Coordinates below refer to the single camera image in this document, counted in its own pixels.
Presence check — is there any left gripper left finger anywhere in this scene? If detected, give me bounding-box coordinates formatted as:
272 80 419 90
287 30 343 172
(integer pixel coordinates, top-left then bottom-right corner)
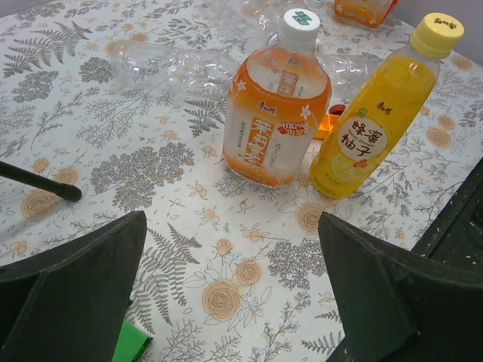
1 211 147 361

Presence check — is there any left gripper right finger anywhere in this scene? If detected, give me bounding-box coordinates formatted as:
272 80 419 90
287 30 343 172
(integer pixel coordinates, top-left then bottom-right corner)
318 213 482 361

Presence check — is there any crushed orange label bottle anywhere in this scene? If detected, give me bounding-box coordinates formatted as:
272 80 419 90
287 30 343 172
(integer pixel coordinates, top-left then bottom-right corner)
333 0 399 28

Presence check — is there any yellow juice bottle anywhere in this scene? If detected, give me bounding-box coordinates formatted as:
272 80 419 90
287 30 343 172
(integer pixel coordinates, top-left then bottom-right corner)
309 13 464 198

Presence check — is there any clear bottle white cap lower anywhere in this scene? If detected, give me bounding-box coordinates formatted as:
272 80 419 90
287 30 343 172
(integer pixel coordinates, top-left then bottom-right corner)
314 40 378 101

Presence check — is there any clear bottle white cap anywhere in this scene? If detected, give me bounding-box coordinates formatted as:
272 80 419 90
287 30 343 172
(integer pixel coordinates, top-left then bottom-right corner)
314 40 378 101
110 40 240 94

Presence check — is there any clear bottle white cap centre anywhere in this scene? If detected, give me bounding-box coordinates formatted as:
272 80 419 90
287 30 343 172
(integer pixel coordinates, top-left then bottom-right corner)
110 40 240 94

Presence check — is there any clear bottle blue cap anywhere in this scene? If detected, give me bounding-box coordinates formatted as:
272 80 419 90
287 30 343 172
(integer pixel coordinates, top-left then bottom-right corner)
239 1 324 38

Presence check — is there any green blue toy block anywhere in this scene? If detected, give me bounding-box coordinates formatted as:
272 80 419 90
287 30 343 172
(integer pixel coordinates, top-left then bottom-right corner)
112 319 152 362

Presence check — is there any floral patterned table mat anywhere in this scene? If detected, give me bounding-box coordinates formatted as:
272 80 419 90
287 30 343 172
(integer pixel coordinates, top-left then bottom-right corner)
1 1 482 361

